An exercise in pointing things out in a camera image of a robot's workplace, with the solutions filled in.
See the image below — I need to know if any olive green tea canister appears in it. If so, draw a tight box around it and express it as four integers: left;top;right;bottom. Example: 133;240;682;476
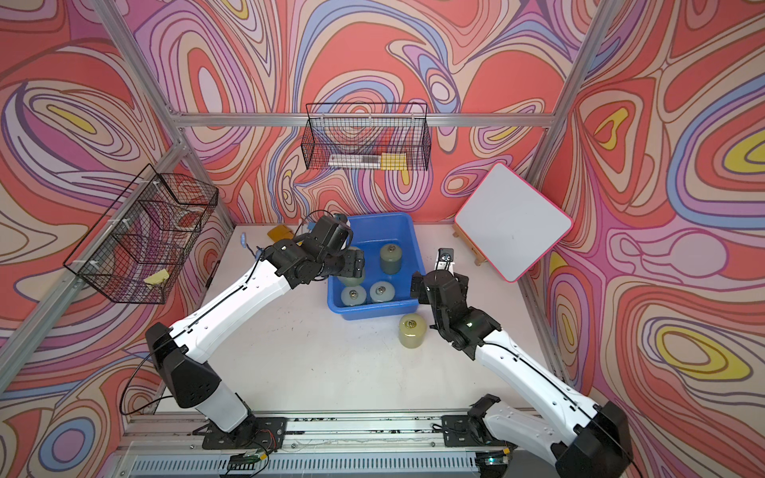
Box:
380;243;404;276

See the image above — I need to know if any grey-blue tea canister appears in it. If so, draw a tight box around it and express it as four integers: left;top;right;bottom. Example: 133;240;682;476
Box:
369;281;396;303
341;286;368;307

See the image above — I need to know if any white board pink frame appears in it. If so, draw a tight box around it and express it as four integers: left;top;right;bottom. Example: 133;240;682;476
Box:
454;165;573;283

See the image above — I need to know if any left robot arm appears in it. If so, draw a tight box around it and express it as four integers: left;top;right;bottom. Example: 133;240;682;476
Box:
145;214;365;434

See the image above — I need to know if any black wire basket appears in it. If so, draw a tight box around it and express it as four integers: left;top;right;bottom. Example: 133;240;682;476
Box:
64;165;219;305
301;101;432;171

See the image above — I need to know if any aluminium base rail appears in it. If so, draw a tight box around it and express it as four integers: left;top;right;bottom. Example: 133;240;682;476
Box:
104;402;561;477

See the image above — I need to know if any yellow sponge in basket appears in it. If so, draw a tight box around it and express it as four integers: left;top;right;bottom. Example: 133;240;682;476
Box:
143;269;171;287

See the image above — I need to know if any black wire basket back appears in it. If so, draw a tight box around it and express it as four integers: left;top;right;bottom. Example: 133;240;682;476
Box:
301;101;432;171

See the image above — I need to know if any dark green tea canister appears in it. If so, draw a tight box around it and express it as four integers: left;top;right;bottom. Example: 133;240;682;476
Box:
338;272;366;287

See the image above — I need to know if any blue plastic basket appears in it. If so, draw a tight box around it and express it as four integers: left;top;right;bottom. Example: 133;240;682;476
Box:
327;213;426;321

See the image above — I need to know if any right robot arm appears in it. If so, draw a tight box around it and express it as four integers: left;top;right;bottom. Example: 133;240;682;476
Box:
410;269;633;477

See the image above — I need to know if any yellow sticky note pad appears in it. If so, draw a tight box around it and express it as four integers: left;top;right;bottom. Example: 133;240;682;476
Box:
267;224;295;243

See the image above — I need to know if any yellow-green tea canister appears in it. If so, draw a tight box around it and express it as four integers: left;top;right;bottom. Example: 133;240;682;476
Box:
398;314;428;349

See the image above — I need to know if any black wire basket left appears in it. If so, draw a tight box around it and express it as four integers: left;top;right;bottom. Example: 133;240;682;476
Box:
64;165;219;305

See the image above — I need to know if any yellow box in basket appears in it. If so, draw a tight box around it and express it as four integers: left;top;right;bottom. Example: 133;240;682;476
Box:
380;153;408;171

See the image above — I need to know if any wooden easel stand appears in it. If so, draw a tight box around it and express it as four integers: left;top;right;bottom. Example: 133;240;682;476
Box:
452;223;487;266

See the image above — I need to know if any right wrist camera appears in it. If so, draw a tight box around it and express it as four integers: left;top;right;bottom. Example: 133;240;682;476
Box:
434;248;454;273

